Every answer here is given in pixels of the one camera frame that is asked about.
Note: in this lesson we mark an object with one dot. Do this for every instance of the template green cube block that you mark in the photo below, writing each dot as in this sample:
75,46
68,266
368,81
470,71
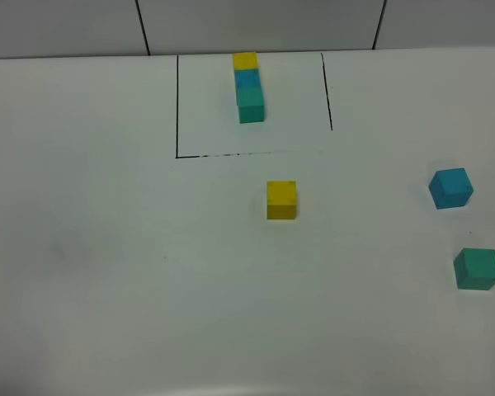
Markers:
251,104

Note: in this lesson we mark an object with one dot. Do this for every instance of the template blue cube block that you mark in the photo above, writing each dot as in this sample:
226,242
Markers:
247,78

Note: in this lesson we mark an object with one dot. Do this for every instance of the template yellow cube block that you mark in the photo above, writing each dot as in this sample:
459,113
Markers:
245,61

